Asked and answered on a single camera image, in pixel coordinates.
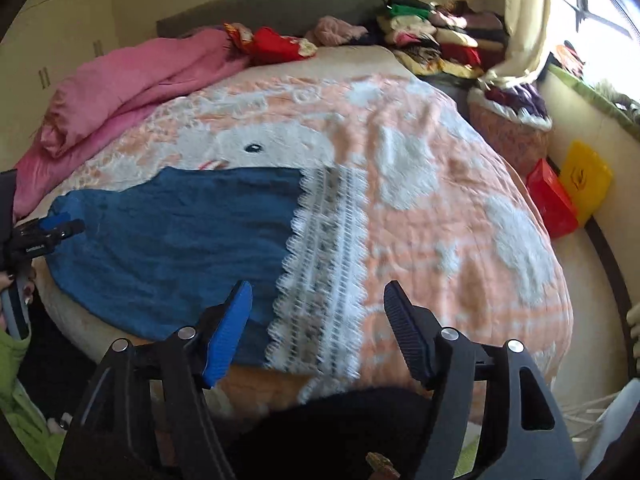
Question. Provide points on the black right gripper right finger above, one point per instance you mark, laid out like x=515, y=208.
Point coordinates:
x=415, y=329

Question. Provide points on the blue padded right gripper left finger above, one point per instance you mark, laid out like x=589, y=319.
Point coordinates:
x=224, y=327

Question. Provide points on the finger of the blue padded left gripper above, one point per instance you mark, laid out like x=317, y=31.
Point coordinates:
x=56, y=221

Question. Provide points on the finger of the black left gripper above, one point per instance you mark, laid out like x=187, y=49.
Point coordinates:
x=72, y=228

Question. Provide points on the left hand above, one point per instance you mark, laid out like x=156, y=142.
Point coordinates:
x=16, y=296

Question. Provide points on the peach white patterned bedspread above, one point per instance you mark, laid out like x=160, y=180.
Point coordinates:
x=447, y=216

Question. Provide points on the pink folded duvet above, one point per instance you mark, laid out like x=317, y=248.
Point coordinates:
x=111, y=94

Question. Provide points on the red bag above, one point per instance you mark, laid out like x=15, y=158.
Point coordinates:
x=552, y=201

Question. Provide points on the green left sleeve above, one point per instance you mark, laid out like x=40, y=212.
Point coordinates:
x=26, y=420

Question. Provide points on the cream wardrobe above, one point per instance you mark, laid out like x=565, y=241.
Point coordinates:
x=45, y=43

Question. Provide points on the yellow bag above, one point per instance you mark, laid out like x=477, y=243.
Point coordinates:
x=586, y=179

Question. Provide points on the floral basket of clothes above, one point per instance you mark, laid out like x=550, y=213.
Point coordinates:
x=514, y=122

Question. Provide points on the red patterned garment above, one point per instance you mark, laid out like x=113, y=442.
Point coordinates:
x=267, y=47

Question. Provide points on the stack of folded clothes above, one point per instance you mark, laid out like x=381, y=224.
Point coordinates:
x=451, y=38

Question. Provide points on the pink fluffy garment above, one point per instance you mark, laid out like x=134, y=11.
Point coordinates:
x=333, y=32

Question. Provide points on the grey upholstered headboard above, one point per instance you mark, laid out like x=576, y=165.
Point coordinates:
x=287, y=17

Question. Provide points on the window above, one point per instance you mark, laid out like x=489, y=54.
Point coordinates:
x=606, y=41

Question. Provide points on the cream curtain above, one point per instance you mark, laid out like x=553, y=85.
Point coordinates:
x=527, y=23

